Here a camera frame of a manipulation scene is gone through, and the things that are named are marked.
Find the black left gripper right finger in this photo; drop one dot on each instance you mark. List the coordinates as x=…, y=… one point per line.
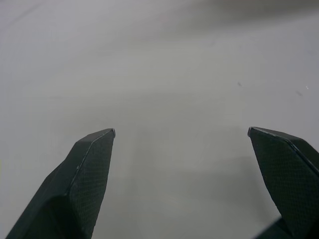
x=289, y=179

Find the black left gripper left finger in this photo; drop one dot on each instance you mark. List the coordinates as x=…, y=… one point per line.
x=74, y=194

